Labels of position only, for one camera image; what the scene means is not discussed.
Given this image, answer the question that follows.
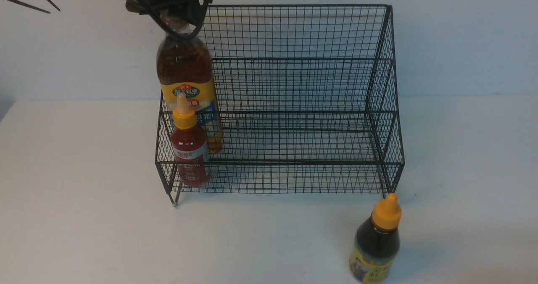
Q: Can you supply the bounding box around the black wire mesh shelf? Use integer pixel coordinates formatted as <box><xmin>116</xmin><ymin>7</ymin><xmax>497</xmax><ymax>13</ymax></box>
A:
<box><xmin>155</xmin><ymin>4</ymin><xmax>405</xmax><ymax>207</ymax></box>

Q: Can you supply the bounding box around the red chili sauce bottle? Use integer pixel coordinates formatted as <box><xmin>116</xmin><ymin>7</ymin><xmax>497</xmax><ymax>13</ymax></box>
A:
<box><xmin>170</xmin><ymin>93</ymin><xmax>210</xmax><ymax>187</ymax></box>

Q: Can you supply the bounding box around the large cooking wine bottle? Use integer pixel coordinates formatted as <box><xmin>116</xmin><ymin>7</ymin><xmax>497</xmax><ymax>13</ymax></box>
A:
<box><xmin>156</xmin><ymin>33</ymin><xmax>224</xmax><ymax>154</ymax></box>

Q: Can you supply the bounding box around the dark sauce bottle yellow cap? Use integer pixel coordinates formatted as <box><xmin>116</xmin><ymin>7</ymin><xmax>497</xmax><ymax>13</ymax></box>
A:
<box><xmin>348</xmin><ymin>193</ymin><xmax>402</xmax><ymax>284</ymax></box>

